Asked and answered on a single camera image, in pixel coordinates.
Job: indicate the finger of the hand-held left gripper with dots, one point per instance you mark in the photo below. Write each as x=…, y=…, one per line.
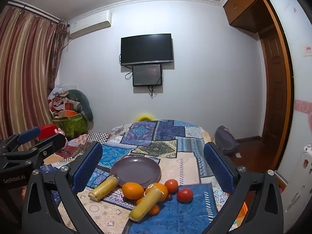
x=29, y=134
x=52, y=143

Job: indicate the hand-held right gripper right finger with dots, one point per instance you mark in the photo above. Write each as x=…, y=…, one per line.
x=217, y=168

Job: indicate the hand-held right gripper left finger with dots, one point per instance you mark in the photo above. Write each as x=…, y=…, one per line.
x=89, y=168

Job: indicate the yellow sugarcane piece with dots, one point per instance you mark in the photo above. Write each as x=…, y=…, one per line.
x=146, y=206
x=103, y=189

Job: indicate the red tomato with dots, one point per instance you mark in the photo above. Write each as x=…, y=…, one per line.
x=171, y=185
x=184, y=195

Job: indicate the brown round plate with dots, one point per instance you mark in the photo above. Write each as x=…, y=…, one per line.
x=136, y=169

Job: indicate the plain large orange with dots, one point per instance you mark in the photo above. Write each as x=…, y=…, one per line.
x=132, y=190

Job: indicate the large orange with sticker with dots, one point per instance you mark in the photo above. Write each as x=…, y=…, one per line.
x=165, y=190

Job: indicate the red box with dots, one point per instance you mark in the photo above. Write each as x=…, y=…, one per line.
x=47, y=131

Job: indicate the pink toy figure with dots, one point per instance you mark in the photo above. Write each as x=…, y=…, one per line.
x=59, y=131

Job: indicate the floral checkered bed sheet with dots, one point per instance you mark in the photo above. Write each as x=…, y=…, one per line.
x=78, y=141

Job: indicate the green patterned box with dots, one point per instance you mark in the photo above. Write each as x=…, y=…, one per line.
x=73, y=126

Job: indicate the grey backpack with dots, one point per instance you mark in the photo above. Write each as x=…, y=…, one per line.
x=225, y=140

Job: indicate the orange cardboard box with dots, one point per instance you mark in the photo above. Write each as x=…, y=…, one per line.
x=67, y=113

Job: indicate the pile of papers and boxes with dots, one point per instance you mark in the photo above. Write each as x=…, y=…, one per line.
x=59, y=97

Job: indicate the orange under cloth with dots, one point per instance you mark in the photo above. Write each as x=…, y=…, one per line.
x=241, y=209

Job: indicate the blue patchwork tablecloth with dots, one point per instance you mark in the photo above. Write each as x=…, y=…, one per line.
x=170, y=151

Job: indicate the green cushion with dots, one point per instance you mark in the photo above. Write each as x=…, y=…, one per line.
x=84, y=102

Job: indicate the dark purple grape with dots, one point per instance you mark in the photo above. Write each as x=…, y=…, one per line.
x=169, y=196

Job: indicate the striped brown curtain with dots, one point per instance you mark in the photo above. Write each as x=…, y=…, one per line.
x=24, y=65

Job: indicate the small tangerine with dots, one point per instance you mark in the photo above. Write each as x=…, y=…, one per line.
x=155, y=210

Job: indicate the yellow round item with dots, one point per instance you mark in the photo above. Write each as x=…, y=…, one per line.
x=145, y=117

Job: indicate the white appliance with stickers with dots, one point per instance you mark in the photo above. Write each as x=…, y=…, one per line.
x=299, y=180

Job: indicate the brown wooden door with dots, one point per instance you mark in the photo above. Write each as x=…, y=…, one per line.
x=273, y=78

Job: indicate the white wardrobe door pink decals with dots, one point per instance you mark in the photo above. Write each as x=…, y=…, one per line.
x=299, y=90

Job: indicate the white air conditioner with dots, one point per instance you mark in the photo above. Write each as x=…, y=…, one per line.
x=90, y=25

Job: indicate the wooden overhead cabinet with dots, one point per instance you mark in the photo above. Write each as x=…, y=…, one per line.
x=243, y=4

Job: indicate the small black wall monitor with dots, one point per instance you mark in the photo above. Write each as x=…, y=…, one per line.
x=147, y=74

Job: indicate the white curtain rail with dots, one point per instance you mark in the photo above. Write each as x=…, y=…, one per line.
x=31, y=11

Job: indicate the black wall television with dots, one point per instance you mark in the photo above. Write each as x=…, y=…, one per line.
x=146, y=48

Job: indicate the pink wall sticker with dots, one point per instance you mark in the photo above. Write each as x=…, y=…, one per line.
x=308, y=51

